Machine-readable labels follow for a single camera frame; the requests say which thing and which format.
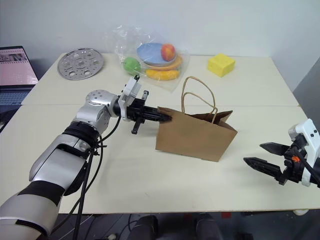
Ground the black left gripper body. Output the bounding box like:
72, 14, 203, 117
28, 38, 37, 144
121, 90, 151, 136

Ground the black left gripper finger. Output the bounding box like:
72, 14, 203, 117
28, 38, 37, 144
149, 113, 173, 124
147, 106, 167, 116

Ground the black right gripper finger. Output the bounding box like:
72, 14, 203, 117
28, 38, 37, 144
243, 156, 286, 179
259, 142, 292, 156

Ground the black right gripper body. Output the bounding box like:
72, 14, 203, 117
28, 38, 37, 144
276, 135, 309, 186

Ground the brown paper bag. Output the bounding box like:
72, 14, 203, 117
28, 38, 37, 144
155, 75, 239, 163

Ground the clear plastic bag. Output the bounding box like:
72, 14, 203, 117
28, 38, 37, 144
103, 24, 191, 95

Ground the yellow cheese plush toy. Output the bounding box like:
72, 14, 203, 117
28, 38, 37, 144
207, 52, 237, 78

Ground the yellow toy banana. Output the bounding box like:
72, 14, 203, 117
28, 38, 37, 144
145, 68, 181, 82

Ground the green toy fruit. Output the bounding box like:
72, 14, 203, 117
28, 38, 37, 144
123, 56, 142, 77

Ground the orange plate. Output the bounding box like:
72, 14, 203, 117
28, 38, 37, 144
143, 55, 184, 72

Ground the blue plate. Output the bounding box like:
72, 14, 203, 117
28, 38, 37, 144
136, 42, 177, 67

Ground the red toy apple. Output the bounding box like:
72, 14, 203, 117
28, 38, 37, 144
160, 43, 176, 62

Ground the perforated round metal disc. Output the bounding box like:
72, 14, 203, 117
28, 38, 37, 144
56, 47, 104, 81

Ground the dark rounded shape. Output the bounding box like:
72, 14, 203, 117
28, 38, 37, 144
128, 214, 159, 240
195, 213, 223, 240

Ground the open laptop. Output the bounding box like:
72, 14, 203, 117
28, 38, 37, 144
0, 45, 39, 107

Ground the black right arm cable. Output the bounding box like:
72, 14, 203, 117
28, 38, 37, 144
294, 146, 320, 187

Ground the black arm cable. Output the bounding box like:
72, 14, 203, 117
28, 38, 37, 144
294, 146, 320, 187
48, 115, 121, 240

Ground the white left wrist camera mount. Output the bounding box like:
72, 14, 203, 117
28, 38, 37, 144
117, 74, 143, 121

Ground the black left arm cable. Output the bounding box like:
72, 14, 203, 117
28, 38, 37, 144
48, 115, 121, 240

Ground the black floor cable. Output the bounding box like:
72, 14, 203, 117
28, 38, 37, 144
126, 213, 135, 235

